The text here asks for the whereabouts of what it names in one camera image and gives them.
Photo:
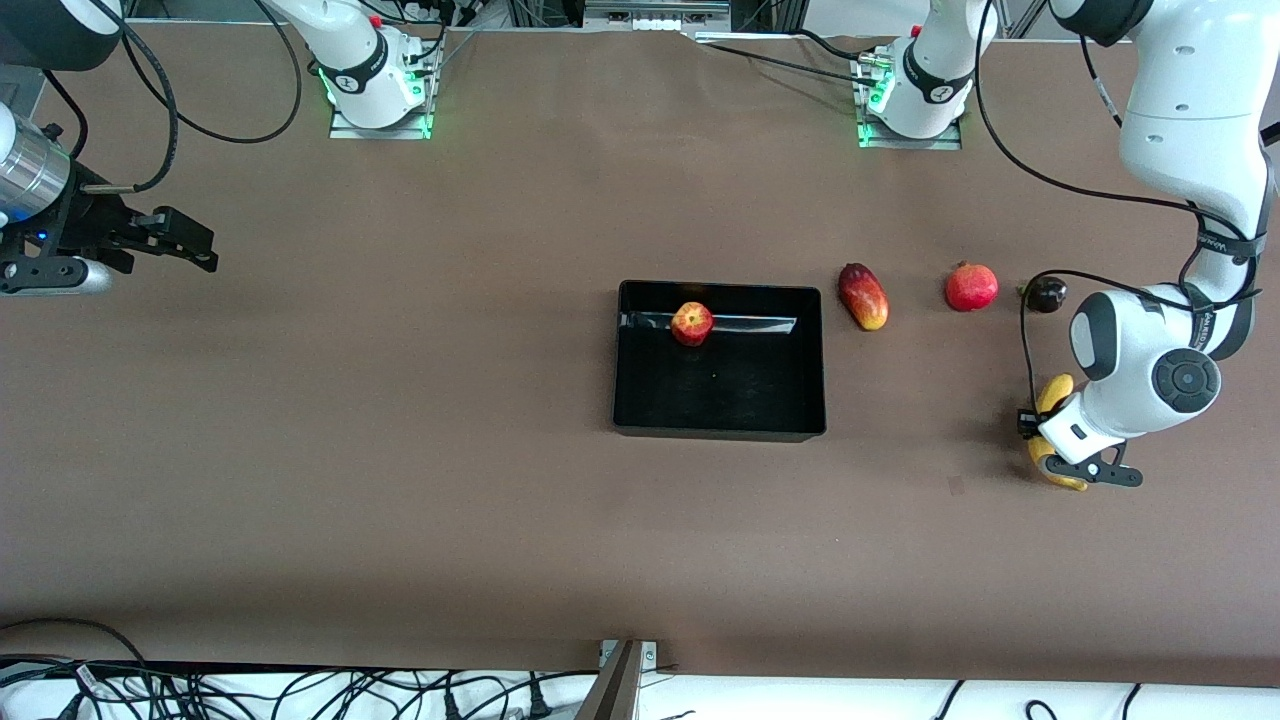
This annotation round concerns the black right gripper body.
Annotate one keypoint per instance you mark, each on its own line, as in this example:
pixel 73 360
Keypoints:
pixel 88 219

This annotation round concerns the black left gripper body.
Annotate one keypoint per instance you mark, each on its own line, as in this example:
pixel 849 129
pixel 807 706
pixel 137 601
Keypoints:
pixel 1027 421

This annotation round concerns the yellow banana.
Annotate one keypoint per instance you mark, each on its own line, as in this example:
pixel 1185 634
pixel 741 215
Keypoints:
pixel 1056 390

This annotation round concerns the black plastic box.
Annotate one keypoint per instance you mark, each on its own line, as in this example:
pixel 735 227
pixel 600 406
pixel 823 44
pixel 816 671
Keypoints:
pixel 720 385

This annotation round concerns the red yellow apple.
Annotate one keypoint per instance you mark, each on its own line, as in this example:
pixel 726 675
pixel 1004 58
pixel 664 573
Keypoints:
pixel 692 324

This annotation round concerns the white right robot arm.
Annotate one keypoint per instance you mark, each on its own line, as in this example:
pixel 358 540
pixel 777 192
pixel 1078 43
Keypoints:
pixel 355 50

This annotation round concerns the red pomegranate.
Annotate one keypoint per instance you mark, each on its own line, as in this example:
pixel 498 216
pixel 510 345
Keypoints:
pixel 971 287

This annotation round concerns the red yellow mango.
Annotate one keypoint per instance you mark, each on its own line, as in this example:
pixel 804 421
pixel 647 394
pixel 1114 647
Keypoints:
pixel 863 297

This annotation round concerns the aluminium profile bar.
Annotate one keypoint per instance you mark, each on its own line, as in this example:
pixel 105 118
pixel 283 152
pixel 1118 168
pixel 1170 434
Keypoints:
pixel 612 690

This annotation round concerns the white power strip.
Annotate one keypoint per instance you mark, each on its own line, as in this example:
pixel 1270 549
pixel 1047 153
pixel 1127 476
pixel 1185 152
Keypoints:
pixel 655 15

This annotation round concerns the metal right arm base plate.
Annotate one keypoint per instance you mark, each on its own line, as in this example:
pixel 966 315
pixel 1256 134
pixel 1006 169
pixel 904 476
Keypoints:
pixel 345 130

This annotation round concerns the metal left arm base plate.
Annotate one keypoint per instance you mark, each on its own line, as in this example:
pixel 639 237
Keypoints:
pixel 950 143

